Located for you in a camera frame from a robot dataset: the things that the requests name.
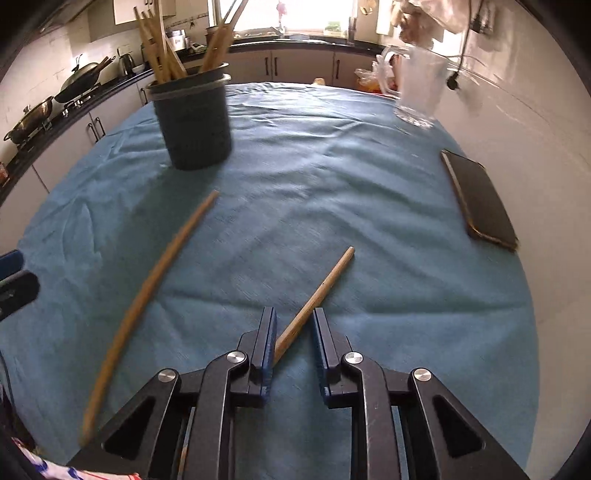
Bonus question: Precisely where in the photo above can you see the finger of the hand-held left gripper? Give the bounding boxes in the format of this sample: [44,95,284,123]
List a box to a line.
[0,249,24,283]
[0,271,40,321]

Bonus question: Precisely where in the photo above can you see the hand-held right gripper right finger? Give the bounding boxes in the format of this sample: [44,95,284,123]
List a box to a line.
[310,307,532,480]

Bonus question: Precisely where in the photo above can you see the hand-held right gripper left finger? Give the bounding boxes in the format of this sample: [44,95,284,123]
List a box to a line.
[67,306,278,480]

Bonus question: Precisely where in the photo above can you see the long wooden chopstick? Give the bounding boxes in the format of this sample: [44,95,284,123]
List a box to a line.
[79,189,221,446]
[272,246,356,368]

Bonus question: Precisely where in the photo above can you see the dark round utensil holder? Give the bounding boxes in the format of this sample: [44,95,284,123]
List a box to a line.
[147,62,233,172]

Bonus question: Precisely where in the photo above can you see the bunch of wooden chopsticks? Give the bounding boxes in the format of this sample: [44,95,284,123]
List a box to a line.
[133,0,250,85]

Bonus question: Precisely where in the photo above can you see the steel wok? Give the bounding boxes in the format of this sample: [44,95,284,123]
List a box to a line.
[3,95,54,145]

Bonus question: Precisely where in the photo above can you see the blue tablecloth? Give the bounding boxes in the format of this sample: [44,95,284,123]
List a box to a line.
[0,80,541,480]

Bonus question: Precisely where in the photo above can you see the patterned clothing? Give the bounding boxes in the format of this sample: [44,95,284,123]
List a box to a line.
[8,436,140,480]

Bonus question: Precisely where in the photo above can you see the black wok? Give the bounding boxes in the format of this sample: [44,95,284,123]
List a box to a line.
[54,55,116,103]

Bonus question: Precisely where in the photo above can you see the dark smartphone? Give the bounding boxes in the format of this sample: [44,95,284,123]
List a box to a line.
[440,148,519,253]

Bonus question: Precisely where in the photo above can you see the clear plastic bag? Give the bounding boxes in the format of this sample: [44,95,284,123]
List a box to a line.
[354,51,400,94]

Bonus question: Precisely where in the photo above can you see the clear glass mug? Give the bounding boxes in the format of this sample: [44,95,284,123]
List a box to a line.
[376,44,451,129]

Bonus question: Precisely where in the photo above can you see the beige kitchen cabinets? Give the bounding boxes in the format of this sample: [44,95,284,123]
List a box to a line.
[0,46,385,197]

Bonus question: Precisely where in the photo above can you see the black kitchen countertop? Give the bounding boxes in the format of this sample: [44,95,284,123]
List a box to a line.
[0,37,385,200]

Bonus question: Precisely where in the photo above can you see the black power cable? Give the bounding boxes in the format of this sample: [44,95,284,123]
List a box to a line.
[445,0,485,91]

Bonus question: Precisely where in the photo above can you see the white wall socket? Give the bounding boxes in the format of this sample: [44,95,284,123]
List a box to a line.
[468,11,496,36]

